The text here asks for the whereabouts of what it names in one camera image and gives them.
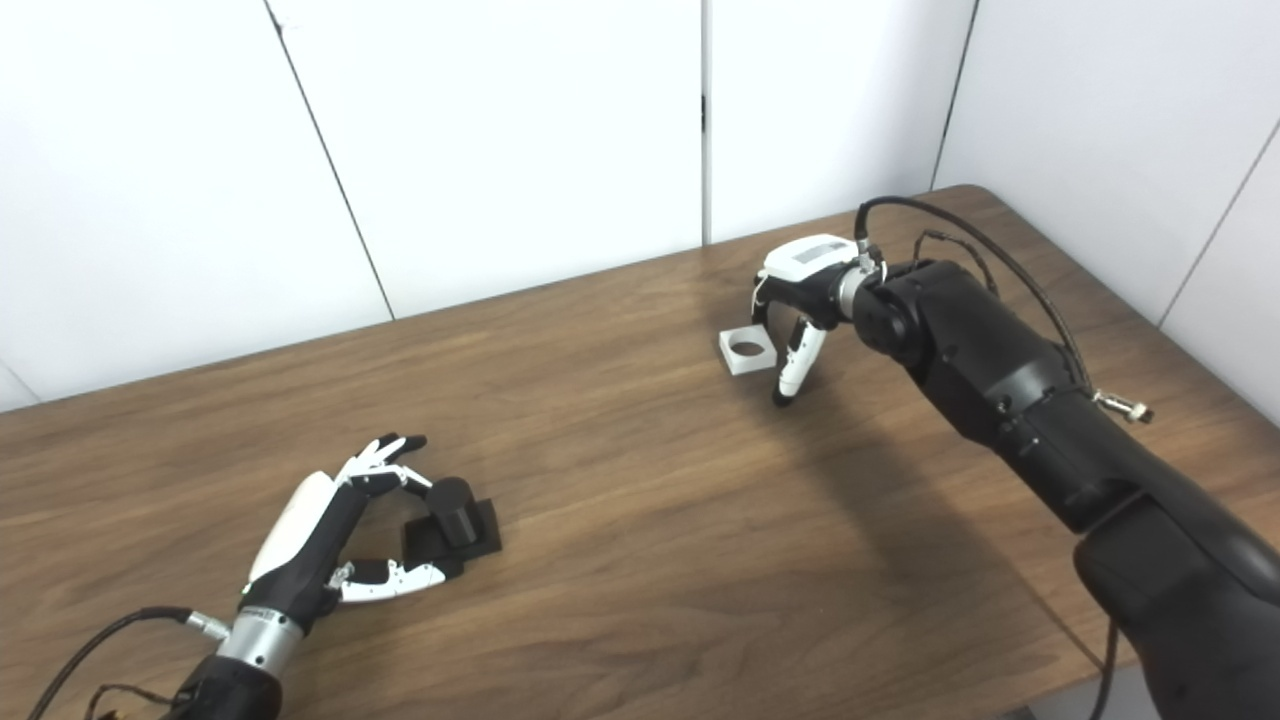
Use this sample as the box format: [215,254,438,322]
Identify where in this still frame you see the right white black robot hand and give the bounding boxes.
[750,234,871,408]

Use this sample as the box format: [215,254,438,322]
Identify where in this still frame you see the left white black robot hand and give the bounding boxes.
[240,433,466,636]

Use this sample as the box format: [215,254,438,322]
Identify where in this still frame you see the thin black arm wire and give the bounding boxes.
[85,684,181,720]
[910,230,1001,296]

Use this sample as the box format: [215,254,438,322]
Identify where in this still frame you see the black peg with square base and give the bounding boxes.
[402,477,503,566]

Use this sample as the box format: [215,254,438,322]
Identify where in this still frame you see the thin black right arm wire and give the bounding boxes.
[910,230,1001,296]

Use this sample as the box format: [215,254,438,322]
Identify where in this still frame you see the thin black left arm wire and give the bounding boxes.
[85,684,181,720]

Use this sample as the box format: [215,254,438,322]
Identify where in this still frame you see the white square piece with hole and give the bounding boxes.
[718,325,779,377]

